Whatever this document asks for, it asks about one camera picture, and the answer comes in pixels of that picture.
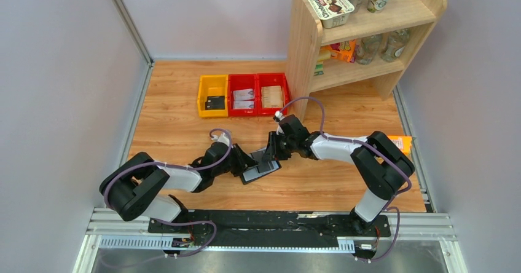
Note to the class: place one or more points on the red plastic bin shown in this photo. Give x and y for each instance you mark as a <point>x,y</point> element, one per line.
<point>238,82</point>
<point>270,79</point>

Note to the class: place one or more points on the black VIP credit card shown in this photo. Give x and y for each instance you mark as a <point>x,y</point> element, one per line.
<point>215,99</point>

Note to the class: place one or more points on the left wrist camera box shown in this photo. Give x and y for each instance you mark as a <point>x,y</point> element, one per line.
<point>222,138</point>

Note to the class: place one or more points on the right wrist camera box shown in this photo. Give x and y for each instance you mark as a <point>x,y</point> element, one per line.
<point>277,117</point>

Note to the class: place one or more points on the black leather card holder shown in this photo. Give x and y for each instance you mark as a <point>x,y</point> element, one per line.
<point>262,168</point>

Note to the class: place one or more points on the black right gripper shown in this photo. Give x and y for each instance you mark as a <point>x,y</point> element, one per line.
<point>272,152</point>

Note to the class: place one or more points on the middle red plastic bin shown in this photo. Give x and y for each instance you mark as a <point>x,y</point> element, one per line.
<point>238,82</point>

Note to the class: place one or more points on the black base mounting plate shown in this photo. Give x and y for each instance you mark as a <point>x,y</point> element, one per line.
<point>242,228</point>

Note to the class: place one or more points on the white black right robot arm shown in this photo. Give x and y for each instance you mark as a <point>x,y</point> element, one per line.
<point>384,168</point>

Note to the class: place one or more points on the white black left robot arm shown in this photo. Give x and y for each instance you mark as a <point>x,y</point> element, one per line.
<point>133,189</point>

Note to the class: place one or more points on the clear glass bottle left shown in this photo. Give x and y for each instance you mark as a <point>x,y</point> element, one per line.
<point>367,47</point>

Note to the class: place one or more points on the stacked colourful sponges pack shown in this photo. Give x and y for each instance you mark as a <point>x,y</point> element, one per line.
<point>324,54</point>

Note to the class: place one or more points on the aluminium frame rail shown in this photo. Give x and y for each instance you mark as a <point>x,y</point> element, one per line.
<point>118,112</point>

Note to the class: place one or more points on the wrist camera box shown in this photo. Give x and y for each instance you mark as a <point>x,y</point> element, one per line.
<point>222,138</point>
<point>277,117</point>

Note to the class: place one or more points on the wooden shelf unit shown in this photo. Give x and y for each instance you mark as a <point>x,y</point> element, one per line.
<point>307,35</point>

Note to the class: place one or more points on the right red plastic bin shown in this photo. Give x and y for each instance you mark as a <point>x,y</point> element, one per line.
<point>270,79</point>

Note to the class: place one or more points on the red orange cookie box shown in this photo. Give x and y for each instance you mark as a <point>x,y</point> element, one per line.
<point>343,51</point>

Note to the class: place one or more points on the yellow green juice carton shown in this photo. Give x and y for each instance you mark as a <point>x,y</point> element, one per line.
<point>404,143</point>

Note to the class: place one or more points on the beige cards stack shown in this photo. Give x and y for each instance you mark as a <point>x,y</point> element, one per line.
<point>272,97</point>

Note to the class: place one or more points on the clear glass bottle right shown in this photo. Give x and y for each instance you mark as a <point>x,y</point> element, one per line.
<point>395,44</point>

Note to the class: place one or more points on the clear glass bottle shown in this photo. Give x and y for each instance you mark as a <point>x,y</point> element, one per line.
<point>367,47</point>
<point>395,44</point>

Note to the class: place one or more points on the yellow plastic bin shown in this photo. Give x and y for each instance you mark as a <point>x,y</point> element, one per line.
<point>212,85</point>

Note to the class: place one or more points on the black card in bin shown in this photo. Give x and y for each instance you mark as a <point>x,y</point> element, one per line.
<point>215,106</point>

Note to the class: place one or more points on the white cards in bin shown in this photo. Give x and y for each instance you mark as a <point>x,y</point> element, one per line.
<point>243,99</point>

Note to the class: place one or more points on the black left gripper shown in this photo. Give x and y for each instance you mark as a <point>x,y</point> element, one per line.
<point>242,159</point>

